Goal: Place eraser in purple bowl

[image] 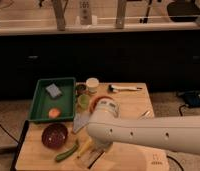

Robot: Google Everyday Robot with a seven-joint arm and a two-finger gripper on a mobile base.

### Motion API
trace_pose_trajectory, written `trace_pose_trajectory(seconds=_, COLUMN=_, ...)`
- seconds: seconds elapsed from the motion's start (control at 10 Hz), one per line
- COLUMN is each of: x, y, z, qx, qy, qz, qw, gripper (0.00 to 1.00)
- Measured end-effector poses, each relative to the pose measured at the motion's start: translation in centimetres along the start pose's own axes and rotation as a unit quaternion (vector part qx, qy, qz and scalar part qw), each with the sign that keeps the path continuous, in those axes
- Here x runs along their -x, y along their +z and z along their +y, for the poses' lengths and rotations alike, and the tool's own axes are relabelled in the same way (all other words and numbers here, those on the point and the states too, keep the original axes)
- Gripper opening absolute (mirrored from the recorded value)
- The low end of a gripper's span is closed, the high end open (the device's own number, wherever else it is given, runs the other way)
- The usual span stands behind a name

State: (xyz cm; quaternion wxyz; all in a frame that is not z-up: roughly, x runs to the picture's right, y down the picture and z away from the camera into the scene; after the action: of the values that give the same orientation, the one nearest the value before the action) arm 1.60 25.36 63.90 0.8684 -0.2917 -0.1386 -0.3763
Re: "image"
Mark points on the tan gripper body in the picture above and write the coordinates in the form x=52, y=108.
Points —
x=89, y=157

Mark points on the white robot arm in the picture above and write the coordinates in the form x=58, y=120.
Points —
x=105, y=127

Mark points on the purple bowl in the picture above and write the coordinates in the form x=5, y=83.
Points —
x=54, y=136

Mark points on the orange bowl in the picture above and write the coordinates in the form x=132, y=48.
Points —
x=95, y=101

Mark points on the yellow banana toy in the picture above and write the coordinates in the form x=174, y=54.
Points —
x=84, y=148

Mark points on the green cucumber toy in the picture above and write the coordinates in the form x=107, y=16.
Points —
x=68, y=153

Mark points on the grey triangular cloth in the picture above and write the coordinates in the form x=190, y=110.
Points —
x=80, y=120

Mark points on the green cup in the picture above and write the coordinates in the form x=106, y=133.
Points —
x=83, y=101

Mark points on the orange round toy food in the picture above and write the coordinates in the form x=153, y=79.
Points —
x=54, y=113

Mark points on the green plastic tray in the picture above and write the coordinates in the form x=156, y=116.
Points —
x=43, y=102

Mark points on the small dark round cup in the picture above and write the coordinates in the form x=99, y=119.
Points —
x=80, y=89

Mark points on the white cup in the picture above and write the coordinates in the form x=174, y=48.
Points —
x=92, y=85

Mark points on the blue sponge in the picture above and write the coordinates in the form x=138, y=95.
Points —
x=53, y=91

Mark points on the black power adapter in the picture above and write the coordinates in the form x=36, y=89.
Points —
x=191, y=99

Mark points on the dark cabinet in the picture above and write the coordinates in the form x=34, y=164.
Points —
x=164, y=60

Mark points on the white remote control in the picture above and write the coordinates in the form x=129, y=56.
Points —
x=85, y=12

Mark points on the left wooden post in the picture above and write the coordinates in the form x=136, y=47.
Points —
x=59, y=14

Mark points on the wooden post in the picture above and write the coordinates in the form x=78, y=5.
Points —
x=59, y=14
x=120, y=15

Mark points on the right wooden post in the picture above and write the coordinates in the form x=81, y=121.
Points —
x=120, y=15

